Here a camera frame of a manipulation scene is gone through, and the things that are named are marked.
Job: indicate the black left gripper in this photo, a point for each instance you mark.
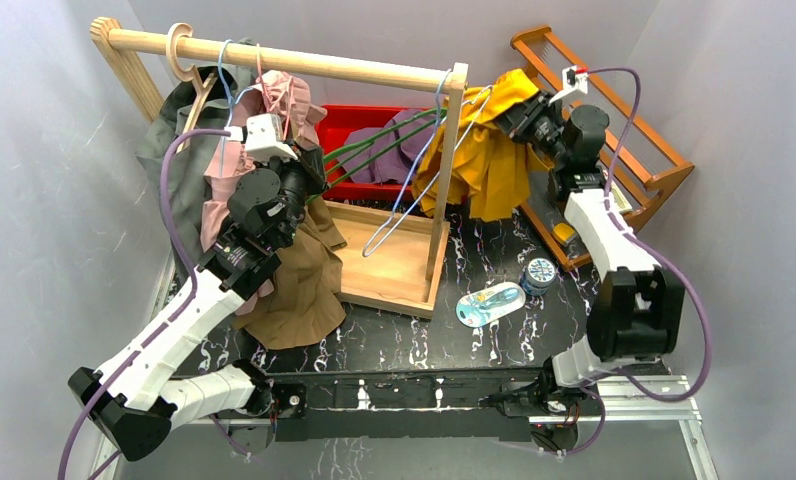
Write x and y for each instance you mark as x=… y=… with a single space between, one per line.
x=311 y=171

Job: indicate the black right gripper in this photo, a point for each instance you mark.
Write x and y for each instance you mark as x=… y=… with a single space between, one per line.
x=517 y=122

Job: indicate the green plastic hanger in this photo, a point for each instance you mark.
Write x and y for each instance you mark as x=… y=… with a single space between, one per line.
x=378 y=146

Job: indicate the yellow pleated skirt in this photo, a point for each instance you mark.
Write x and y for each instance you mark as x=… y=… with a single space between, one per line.
x=489 y=169

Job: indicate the purple skirt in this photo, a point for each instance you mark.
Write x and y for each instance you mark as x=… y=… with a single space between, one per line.
x=394 y=165

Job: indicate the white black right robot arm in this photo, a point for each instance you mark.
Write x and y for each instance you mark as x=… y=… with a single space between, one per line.
x=636 y=314

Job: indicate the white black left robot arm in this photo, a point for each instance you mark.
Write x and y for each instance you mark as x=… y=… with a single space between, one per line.
x=133 y=397

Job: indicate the wooden clothes hanger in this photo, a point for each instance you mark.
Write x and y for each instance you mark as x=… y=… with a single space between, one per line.
x=202 y=86

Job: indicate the pink garment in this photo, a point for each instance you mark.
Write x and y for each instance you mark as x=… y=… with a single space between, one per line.
x=237 y=164

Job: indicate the orange wooden shoe rack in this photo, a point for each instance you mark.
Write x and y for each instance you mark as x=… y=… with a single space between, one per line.
x=649 y=169

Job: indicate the yellow object on rack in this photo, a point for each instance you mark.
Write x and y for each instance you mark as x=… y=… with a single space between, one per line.
x=564 y=234

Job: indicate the small white box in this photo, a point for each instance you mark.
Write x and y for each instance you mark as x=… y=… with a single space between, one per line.
x=623 y=205

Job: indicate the grey garment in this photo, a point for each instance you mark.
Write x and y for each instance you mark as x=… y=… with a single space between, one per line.
x=187 y=186

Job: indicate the wooden clothes rack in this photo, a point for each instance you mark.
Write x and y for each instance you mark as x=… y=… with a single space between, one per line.
x=403 y=275

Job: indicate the brown garment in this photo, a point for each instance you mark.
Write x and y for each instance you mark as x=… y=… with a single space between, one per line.
x=303 y=308

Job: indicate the blue patterned round tin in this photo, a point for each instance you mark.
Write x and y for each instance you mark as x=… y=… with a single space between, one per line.
x=537 y=276

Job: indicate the white blister pack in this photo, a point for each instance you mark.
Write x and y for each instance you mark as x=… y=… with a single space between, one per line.
x=482 y=307

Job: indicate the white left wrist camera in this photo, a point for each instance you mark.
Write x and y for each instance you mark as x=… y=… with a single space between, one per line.
x=261 y=137

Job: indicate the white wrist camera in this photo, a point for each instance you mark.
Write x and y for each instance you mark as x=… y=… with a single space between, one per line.
x=574 y=81
x=261 y=137

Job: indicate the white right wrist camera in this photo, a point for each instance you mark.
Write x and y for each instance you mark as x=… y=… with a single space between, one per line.
x=574 y=81

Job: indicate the pink wire hanger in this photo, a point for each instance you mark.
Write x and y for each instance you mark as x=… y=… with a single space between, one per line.
x=283 y=94

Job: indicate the blue wire hanger left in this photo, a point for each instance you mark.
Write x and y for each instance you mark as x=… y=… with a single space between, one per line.
x=231 y=102

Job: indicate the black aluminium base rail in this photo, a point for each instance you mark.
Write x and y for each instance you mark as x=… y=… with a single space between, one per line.
x=439 y=403

